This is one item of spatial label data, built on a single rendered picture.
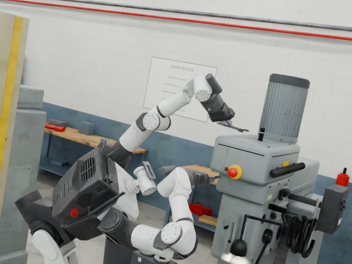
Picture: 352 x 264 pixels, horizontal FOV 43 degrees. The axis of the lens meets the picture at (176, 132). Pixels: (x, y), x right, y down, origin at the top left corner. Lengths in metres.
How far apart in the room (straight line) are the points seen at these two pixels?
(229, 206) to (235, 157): 0.28
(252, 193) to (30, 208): 0.96
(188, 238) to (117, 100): 6.31
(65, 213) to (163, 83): 5.56
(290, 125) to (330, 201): 0.40
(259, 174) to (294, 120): 0.48
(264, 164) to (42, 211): 0.96
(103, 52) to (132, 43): 0.62
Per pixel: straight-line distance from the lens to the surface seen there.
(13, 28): 3.09
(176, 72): 7.19
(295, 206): 2.49
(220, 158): 1.95
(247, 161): 1.90
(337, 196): 2.25
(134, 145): 2.04
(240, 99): 6.68
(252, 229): 2.08
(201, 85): 1.88
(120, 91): 7.76
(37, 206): 2.06
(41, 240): 2.06
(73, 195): 1.85
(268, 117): 2.26
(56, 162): 8.18
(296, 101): 2.26
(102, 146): 2.07
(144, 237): 1.67
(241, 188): 2.02
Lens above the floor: 2.10
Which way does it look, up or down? 7 degrees down
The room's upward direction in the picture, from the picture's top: 11 degrees clockwise
